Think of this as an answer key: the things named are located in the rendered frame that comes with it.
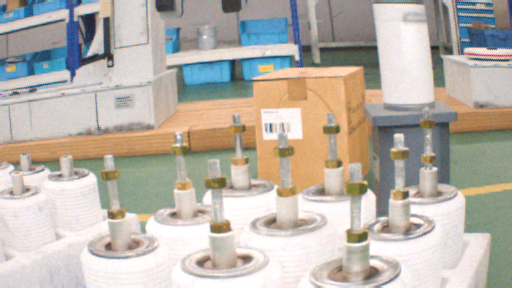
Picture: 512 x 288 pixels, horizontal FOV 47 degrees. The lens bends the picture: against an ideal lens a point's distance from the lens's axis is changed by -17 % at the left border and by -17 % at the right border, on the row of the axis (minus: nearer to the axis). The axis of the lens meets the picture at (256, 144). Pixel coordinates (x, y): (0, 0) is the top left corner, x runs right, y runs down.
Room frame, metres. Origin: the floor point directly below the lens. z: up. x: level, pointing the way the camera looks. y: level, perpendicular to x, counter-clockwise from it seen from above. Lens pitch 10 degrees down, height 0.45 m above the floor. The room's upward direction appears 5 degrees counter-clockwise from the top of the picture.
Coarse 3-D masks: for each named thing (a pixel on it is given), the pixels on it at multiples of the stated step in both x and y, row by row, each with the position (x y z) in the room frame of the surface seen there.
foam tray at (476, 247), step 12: (468, 240) 0.71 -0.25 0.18; (480, 240) 0.70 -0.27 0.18; (468, 252) 0.67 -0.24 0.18; (480, 252) 0.66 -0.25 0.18; (468, 264) 0.63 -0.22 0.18; (480, 264) 0.65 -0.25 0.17; (444, 276) 0.61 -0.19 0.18; (456, 276) 0.60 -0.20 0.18; (468, 276) 0.60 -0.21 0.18; (480, 276) 0.66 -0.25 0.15
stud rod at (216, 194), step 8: (208, 160) 0.55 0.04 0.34; (216, 160) 0.55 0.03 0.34; (208, 168) 0.54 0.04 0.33; (216, 168) 0.54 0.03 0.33; (208, 176) 0.55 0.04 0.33; (216, 176) 0.54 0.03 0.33; (216, 192) 0.54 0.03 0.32; (216, 200) 0.54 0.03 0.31; (216, 208) 0.54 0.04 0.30; (216, 216) 0.54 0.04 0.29; (224, 216) 0.55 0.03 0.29
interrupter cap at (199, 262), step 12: (204, 252) 0.57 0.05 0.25; (240, 252) 0.57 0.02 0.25; (252, 252) 0.57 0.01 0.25; (264, 252) 0.56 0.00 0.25; (192, 264) 0.54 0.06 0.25; (204, 264) 0.55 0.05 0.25; (240, 264) 0.54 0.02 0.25; (252, 264) 0.53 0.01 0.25; (264, 264) 0.53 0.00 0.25; (204, 276) 0.51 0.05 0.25; (216, 276) 0.51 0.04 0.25; (228, 276) 0.51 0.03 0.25; (240, 276) 0.51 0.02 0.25
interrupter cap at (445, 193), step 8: (440, 184) 0.72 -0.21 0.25; (416, 192) 0.71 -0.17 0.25; (440, 192) 0.70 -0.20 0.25; (448, 192) 0.68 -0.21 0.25; (456, 192) 0.68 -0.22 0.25; (416, 200) 0.67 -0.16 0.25; (424, 200) 0.66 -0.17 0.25; (432, 200) 0.66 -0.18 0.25; (440, 200) 0.66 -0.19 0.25; (448, 200) 0.66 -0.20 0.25
